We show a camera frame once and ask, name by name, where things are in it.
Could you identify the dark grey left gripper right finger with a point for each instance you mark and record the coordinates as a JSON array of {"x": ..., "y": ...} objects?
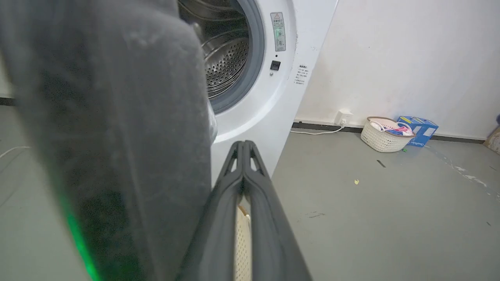
[{"x": 269, "y": 234}]

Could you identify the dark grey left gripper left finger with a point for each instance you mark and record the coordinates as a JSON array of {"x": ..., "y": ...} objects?
[{"x": 218, "y": 230}]

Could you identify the dark grey cloth garment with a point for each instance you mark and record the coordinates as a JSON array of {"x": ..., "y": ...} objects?
[{"x": 113, "y": 136}]

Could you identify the white front-load washing machine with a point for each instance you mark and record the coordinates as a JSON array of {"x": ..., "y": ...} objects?
[{"x": 258, "y": 78}]

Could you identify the cream perforated laundry basket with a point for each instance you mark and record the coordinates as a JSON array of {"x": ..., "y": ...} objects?
[{"x": 243, "y": 249}]

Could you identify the small dark floor strip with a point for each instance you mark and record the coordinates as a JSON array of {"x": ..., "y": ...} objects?
[{"x": 381, "y": 163}]

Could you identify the white woven plastic basket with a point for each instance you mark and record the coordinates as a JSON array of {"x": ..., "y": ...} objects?
[{"x": 384, "y": 134}]

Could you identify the blue cardboard box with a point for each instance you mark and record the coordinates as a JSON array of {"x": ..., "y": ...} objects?
[{"x": 422, "y": 129}]

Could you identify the white wall power socket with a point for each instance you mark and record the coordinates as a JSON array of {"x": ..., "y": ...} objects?
[{"x": 343, "y": 117}]

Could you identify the tan object at wall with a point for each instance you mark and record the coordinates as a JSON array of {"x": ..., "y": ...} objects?
[{"x": 493, "y": 139}]

